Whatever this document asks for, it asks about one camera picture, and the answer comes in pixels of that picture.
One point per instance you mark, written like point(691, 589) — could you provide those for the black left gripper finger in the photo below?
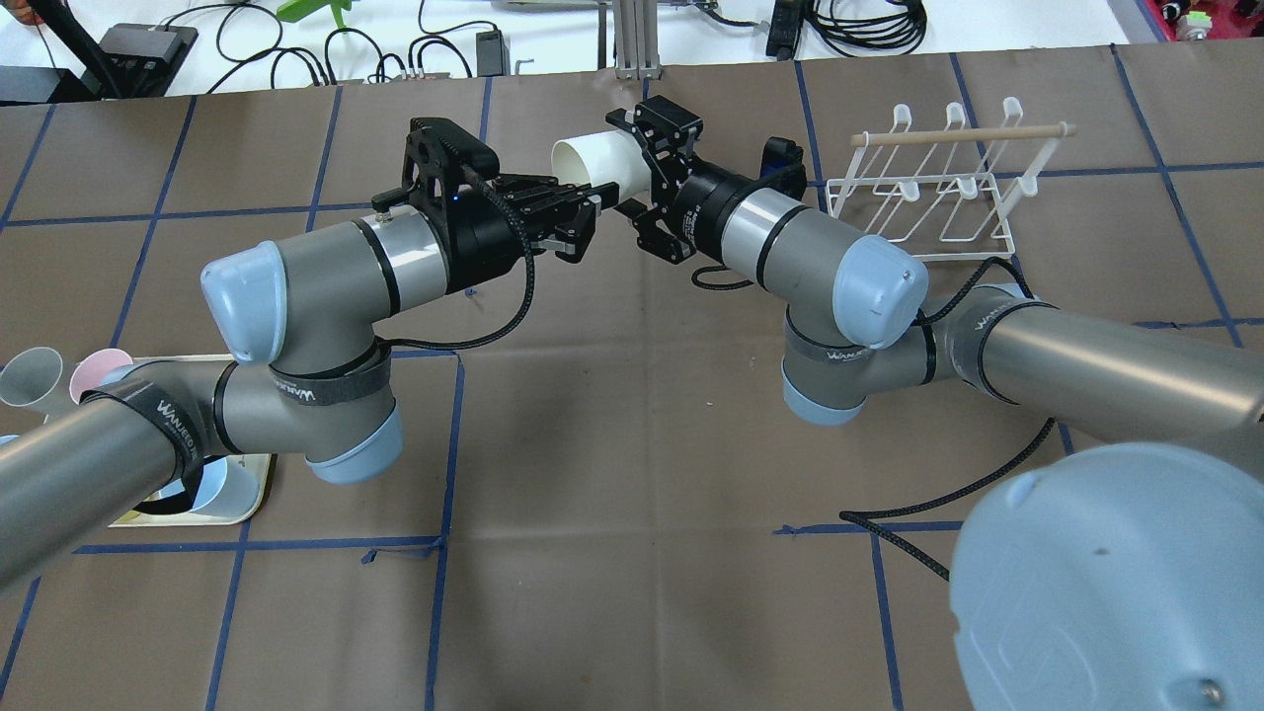
point(538, 192)
point(566, 228)

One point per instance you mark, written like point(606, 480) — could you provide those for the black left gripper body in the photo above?
point(486, 245)

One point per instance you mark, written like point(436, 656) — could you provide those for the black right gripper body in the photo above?
point(705, 197)

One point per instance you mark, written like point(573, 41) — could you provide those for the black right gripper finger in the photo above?
point(651, 236)
point(665, 135)

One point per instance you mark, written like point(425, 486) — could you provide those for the white plastic cup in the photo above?
point(598, 158)

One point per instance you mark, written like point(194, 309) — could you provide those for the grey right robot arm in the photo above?
point(1124, 577)

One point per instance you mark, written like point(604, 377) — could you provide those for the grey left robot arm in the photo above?
point(306, 372)

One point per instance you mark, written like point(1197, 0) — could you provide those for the light blue plastic cup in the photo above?
point(232, 488)

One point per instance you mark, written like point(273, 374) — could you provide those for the pink plastic cup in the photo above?
point(99, 367)

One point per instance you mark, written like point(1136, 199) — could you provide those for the grey plastic cup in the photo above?
point(36, 380)

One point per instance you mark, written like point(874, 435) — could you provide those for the black power adapter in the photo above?
point(493, 55)

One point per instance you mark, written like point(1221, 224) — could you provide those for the black power strip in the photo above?
point(786, 24)

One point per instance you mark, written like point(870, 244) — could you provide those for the green plastic clamp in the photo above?
point(294, 11)

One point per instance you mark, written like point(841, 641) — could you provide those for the cream rabbit print tray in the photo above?
point(202, 382)

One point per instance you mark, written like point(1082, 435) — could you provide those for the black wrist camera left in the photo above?
point(438, 156)

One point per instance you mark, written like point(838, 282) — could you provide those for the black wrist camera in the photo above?
point(438, 156)
point(782, 166)

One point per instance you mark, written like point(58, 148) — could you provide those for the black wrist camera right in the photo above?
point(782, 166)

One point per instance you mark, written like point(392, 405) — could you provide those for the aluminium frame post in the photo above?
point(636, 39)

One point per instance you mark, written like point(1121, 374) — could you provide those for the white wire cup rack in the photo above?
point(946, 194)

